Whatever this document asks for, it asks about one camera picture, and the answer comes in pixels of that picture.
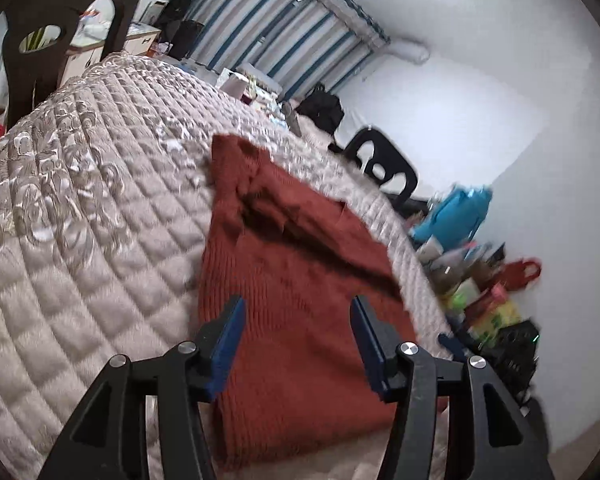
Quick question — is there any striped blue beige curtain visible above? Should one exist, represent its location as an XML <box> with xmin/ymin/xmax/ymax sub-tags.
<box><xmin>187</xmin><ymin>0</ymin><xmax>391</xmax><ymax>101</ymax></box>

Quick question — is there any white air conditioner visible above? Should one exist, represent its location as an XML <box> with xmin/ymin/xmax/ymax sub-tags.
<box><xmin>387</xmin><ymin>35</ymin><xmax>431</xmax><ymax>64</ymax></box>

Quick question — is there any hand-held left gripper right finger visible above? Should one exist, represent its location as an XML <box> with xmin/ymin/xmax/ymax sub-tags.
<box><xmin>350</xmin><ymin>295</ymin><xmax>556</xmax><ymax>480</ymax></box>

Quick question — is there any green plant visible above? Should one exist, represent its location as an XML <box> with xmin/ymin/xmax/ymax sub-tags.
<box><xmin>19</xmin><ymin>27</ymin><xmax>49</xmax><ymax>52</ymax></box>

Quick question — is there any rust red knit sweater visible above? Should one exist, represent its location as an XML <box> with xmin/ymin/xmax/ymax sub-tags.
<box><xmin>197</xmin><ymin>133</ymin><xmax>451</xmax><ymax>471</ymax></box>

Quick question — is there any black box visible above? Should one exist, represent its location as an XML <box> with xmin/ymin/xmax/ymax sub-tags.
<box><xmin>170</xmin><ymin>20</ymin><xmax>205</xmax><ymax>61</ymax></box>

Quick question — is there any white cabinet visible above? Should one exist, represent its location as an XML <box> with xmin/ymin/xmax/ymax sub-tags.
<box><xmin>60</xmin><ymin>22</ymin><xmax>162</xmax><ymax>86</ymax></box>

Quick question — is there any beige quilted blanket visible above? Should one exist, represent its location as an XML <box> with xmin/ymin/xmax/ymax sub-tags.
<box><xmin>0</xmin><ymin>52</ymin><xmax>456</xmax><ymax>480</ymax></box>

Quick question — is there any black bag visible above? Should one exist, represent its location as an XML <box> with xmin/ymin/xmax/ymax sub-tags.
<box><xmin>296</xmin><ymin>84</ymin><xmax>345</xmax><ymax>136</ymax></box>

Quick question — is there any white paper bag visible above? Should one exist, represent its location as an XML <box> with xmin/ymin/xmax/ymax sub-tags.
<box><xmin>219</xmin><ymin>70</ymin><xmax>252</xmax><ymax>99</ymax></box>

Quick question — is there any red gift bag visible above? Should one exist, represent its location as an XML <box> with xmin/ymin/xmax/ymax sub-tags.
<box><xmin>495</xmin><ymin>258</ymin><xmax>542</xmax><ymax>293</ymax></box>

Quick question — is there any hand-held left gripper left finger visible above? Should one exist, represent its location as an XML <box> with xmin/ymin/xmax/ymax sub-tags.
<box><xmin>37</xmin><ymin>295</ymin><xmax>247</xmax><ymax>480</ymax></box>

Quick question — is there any black backpack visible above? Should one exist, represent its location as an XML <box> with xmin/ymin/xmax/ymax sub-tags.
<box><xmin>155</xmin><ymin>0</ymin><xmax>193</xmax><ymax>31</ymax></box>

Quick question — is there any blue bag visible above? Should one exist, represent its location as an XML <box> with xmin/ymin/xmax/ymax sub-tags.
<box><xmin>411</xmin><ymin>185</ymin><xmax>494</xmax><ymax>253</ymax></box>

